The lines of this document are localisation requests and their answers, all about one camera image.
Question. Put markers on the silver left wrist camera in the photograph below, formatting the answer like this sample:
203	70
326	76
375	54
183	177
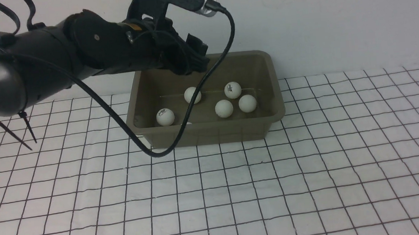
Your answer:
157	9

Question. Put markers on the white black grid tablecloth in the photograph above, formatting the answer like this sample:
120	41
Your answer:
344	160

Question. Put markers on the olive green plastic bin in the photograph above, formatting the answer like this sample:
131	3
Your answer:
155	89

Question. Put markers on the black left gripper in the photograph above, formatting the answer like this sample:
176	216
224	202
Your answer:
162	48

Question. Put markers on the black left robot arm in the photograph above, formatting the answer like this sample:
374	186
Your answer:
44	60

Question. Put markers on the printed white ping-pong ball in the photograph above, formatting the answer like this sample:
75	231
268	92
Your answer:
247	103

